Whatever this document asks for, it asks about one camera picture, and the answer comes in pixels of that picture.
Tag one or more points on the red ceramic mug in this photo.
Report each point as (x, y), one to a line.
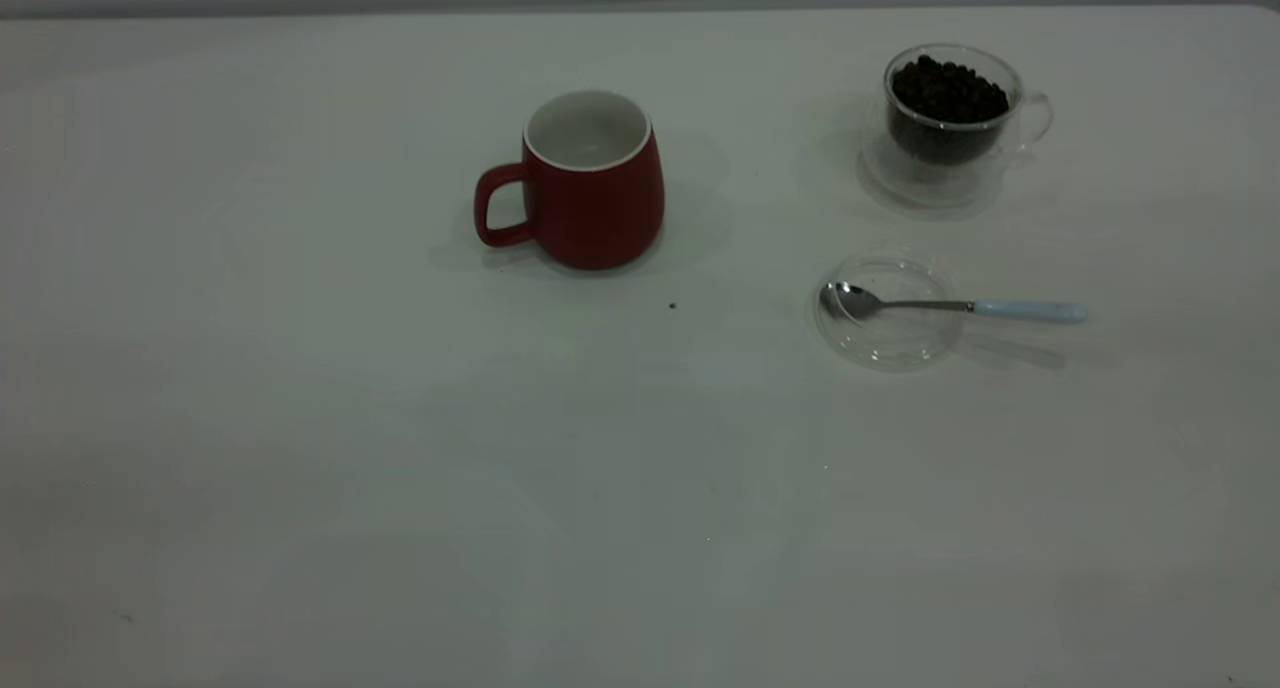
(600, 213)

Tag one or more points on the clear glass cup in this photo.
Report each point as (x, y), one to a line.
(930, 178)

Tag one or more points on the coffee beans pile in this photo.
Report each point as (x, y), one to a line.
(948, 93)

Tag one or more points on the clear glass saucer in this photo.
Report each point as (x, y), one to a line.
(890, 343)

